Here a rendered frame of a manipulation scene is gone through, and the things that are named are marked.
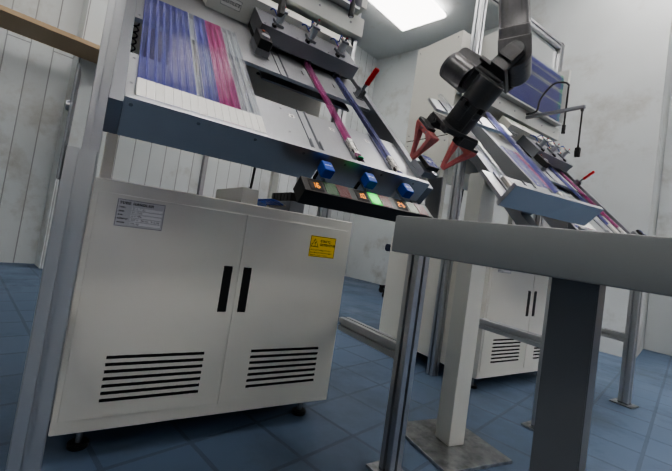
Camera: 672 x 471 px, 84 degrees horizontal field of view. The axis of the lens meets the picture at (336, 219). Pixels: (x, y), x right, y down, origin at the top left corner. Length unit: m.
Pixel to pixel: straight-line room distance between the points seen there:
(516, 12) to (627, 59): 3.15
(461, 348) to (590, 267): 0.91
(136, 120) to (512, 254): 0.57
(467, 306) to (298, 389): 0.56
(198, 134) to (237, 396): 0.72
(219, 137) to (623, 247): 0.58
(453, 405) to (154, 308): 0.87
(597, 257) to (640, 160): 3.37
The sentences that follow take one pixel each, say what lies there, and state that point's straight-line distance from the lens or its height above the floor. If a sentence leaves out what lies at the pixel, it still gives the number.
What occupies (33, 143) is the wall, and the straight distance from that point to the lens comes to 3.81.
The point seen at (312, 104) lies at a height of 1.07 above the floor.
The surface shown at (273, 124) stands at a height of 0.78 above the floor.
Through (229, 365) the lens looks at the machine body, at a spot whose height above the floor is 0.19.
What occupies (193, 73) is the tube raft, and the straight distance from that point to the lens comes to 0.84.
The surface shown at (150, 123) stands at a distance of 0.68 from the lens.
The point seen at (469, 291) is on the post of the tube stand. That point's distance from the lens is 1.20.
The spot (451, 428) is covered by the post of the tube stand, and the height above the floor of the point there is 0.06.
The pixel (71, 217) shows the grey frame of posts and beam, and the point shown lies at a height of 0.54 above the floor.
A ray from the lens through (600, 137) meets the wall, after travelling 3.79.
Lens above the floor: 0.57
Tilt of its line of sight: 3 degrees up
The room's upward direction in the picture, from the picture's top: 8 degrees clockwise
